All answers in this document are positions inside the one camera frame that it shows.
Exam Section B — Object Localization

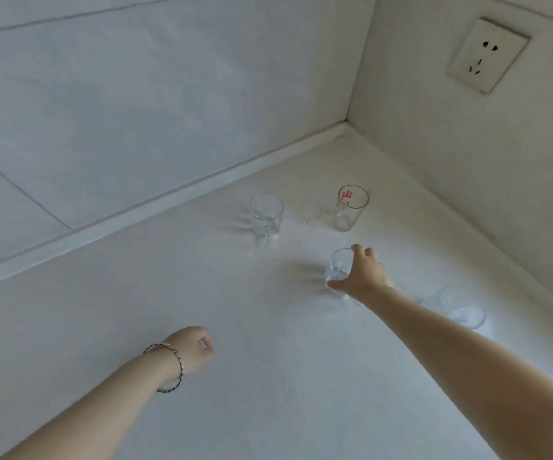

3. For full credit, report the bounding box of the person's right forearm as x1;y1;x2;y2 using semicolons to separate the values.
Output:
351;285;553;460

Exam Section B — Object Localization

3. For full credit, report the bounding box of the faceted clear drinking glass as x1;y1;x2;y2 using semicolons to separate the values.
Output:
249;192;285;243

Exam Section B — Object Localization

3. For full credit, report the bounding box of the white wall power socket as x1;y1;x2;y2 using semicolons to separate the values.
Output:
445;16;532;95

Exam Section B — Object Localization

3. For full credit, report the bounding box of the person's left hand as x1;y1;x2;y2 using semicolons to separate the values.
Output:
163;326;216;380

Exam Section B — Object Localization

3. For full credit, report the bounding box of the wide clear drinking glass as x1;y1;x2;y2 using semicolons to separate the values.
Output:
436;285;487;330

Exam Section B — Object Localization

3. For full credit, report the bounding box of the twisted silver bracelet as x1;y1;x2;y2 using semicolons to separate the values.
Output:
142;343;185;394

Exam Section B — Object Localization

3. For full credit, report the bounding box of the person's right hand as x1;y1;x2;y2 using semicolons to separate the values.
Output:
327;243;395;303

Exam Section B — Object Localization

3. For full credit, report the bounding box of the person's left forearm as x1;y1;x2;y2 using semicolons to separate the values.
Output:
0;348;182;460

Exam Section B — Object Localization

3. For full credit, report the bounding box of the red printed clear glass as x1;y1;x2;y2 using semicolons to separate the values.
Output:
332;185;370;233

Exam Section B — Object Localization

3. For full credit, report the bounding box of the small clear drinking glass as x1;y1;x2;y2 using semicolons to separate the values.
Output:
324;247;361;303

